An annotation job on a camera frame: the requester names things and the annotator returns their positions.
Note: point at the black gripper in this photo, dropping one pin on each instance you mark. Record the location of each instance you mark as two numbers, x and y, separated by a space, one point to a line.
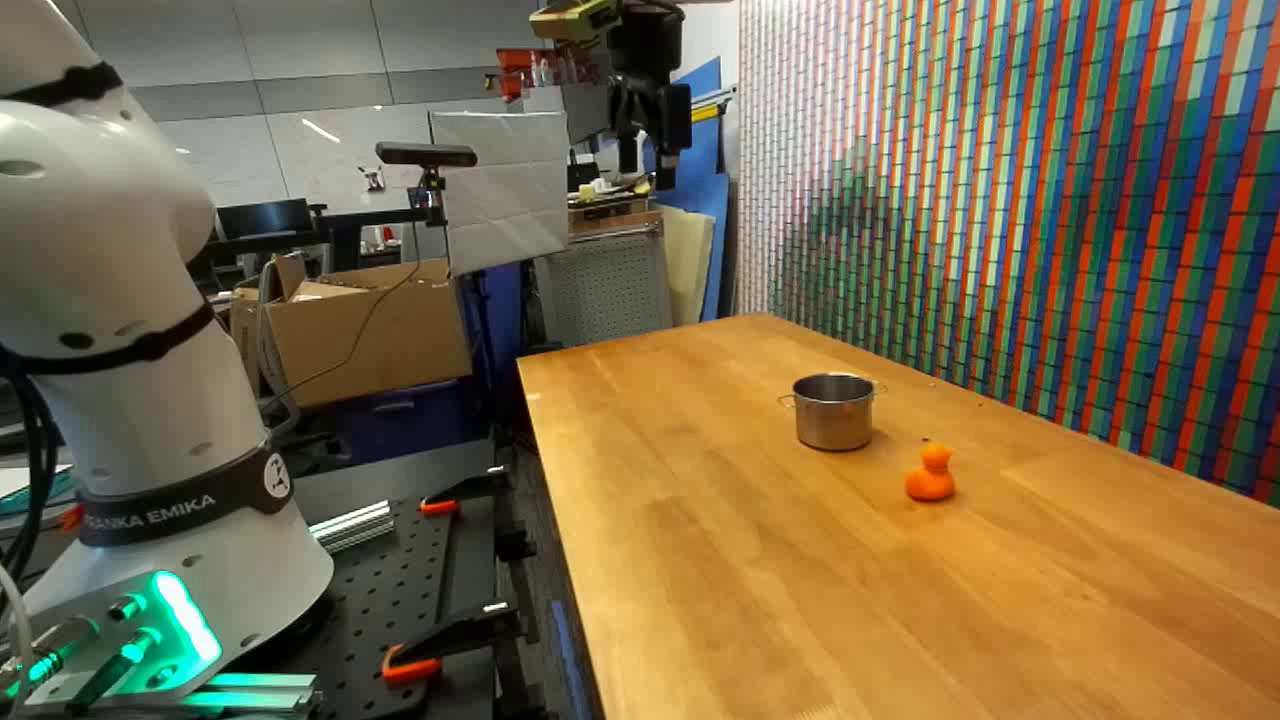
648 64

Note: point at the orange toy duck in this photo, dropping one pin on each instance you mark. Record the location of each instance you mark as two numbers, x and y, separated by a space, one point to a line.
930 478

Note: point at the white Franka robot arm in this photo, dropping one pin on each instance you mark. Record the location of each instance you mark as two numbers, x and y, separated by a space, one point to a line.
121 225

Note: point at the silver metal pot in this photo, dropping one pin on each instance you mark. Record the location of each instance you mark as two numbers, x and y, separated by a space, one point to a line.
833 412

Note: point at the blue foam board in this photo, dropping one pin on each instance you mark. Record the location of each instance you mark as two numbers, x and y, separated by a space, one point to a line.
707 187

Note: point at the white board panel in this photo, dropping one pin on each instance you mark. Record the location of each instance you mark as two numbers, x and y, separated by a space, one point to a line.
506 187

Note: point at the brown cardboard box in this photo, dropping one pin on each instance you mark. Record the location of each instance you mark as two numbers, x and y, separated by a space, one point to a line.
360 335

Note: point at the black perforated mounting table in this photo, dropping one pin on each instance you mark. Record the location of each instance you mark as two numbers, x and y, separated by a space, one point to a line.
386 603

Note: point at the black stereo camera on stand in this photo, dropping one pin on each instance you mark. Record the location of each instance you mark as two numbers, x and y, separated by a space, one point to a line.
424 152

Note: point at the silver aluminium extrusion rail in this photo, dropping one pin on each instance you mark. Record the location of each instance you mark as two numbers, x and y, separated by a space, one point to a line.
354 526

